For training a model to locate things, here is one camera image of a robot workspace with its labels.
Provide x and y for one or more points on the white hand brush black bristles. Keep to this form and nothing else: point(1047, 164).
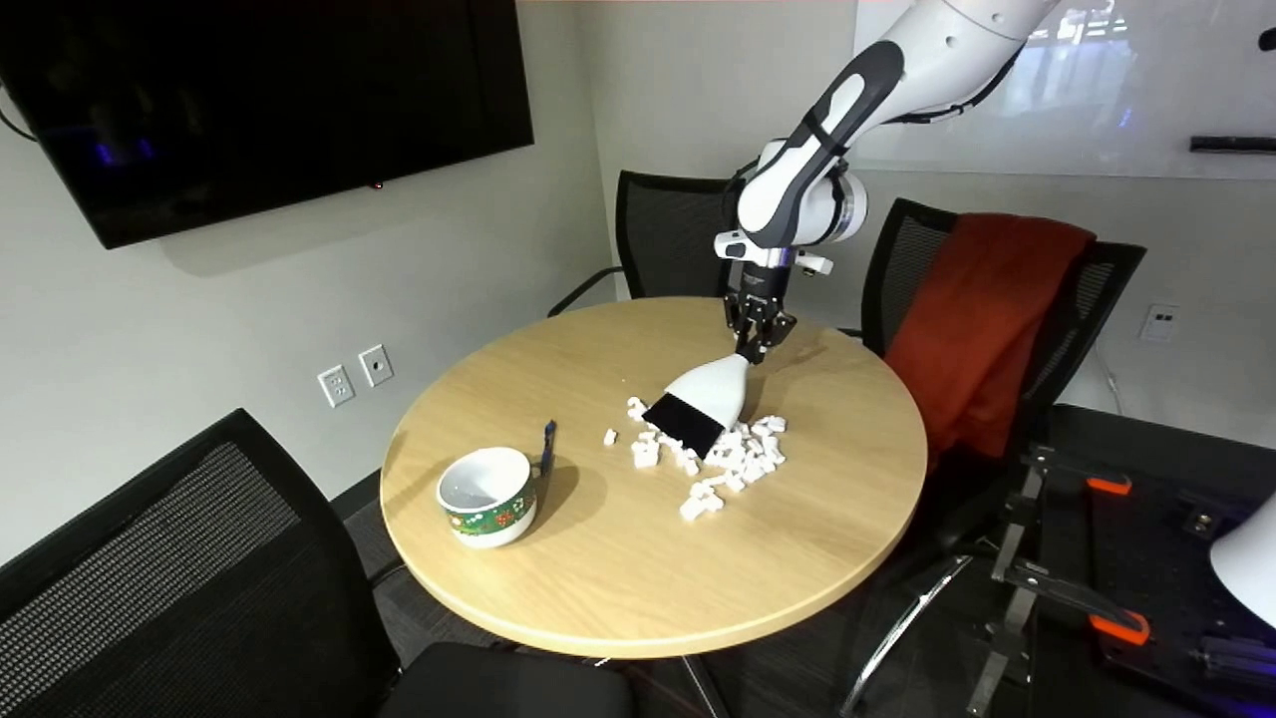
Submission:
point(713, 389)

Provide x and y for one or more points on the small white paper piece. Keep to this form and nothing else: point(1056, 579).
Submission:
point(609, 438)

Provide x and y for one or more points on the black mesh office chair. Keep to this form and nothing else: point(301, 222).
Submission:
point(662, 225)
point(1116, 293)
point(200, 583)

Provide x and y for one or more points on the black wall mounted television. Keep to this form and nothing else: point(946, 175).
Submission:
point(266, 92)

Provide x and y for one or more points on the red cloth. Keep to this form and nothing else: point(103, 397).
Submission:
point(983, 320)

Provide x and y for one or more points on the pile of white paper pieces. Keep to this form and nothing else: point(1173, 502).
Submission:
point(744, 454)

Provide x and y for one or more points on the glossy white wall board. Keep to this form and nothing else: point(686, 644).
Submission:
point(1172, 80)

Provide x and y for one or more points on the white conical object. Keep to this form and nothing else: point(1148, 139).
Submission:
point(1251, 562)

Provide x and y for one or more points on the white green ceramic cup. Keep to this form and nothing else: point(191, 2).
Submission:
point(484, 514)

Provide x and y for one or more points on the white wall outlet plate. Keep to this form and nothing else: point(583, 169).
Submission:
point(336, 383)
point(1161, 324)
point(377, 365)

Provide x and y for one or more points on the black board tray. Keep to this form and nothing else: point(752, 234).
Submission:
point(1229, 144)

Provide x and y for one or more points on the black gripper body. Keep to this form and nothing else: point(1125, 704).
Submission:
point(761, 290)

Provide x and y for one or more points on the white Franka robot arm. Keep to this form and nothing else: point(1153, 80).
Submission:
point(959, 42)

